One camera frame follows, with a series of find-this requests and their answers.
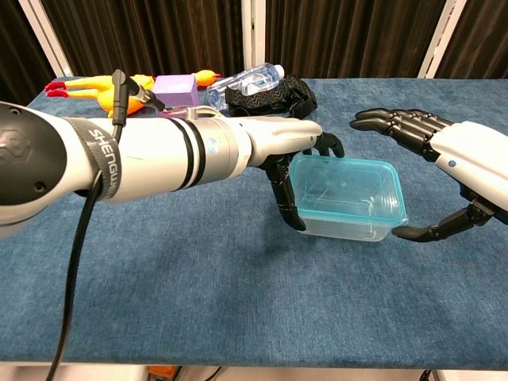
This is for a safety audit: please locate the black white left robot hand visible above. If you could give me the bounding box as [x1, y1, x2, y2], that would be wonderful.
[239, 117, 346, 233]

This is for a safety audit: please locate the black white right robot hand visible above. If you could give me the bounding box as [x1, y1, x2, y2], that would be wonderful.
[349, 107, 508, 242]

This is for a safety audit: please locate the clear container teal lid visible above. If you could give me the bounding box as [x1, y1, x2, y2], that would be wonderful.
[291, 156, 408, 244]

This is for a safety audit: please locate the clear plastic water bottle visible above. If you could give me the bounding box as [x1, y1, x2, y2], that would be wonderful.
[206, 63, 286, 111]

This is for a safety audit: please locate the purple foam block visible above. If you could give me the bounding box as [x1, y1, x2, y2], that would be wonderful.
[152, 74, 199, 118]

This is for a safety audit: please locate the dark brown curtain panel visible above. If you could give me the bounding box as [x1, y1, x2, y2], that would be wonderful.
[0, 0, 55, 105]
[264, 0, 448, 79]
[435, 0, 508, 80]
[40, 0, 244, 79]

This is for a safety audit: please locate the blue velvet tablecloth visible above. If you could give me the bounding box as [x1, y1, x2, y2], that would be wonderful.
[0, 77, 508, 371]

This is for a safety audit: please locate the yellow rubber chicken toy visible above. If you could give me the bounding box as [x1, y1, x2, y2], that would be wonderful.
[44, 69, 222, 119]

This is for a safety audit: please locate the orange object under table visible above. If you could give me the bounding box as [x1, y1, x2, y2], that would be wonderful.
[146, 364, 179, 381]

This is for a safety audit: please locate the black elastic headband strap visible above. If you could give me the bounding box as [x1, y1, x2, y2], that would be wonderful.
[225, 75, 318, 121]

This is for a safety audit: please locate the white upright frame post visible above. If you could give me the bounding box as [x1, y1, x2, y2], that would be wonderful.
[241, 0, 267, 76]

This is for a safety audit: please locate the white slanted frame post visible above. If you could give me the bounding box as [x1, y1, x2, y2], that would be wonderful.
[418, 0, 468, 79]
[17, 0, 75, 79]

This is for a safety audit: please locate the black velcro cable strap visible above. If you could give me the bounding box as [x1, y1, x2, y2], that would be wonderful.
[64, 117, 121, 200]

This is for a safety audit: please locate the black arm cable with plug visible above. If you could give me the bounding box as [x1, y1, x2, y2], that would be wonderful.
[44, 68, 167, 381]

